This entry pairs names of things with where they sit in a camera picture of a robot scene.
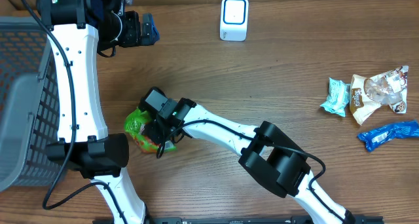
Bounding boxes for mint green wipes pack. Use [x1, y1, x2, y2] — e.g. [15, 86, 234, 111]
[320, 78, 350, 117]

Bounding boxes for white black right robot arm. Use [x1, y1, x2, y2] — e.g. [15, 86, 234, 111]
[139, 87, 355, 223]

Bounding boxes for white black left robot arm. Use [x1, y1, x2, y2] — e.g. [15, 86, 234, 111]
[37, 0, 159, 223]

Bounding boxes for green snack bag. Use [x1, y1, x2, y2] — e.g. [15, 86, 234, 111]
[124, 108, 161, 153]

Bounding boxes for beige brown snack bag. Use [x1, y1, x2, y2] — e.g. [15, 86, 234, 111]
[350, 65, 409, 125]

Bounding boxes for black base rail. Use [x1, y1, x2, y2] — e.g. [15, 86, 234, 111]
[92, 215, 384, 224]

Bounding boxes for blue Oreo cookie pack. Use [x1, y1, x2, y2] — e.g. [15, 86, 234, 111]
[357, 121, 418, 152]

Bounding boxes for grey plastic basket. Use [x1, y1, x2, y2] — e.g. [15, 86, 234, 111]
[1, 16, 60, 191]

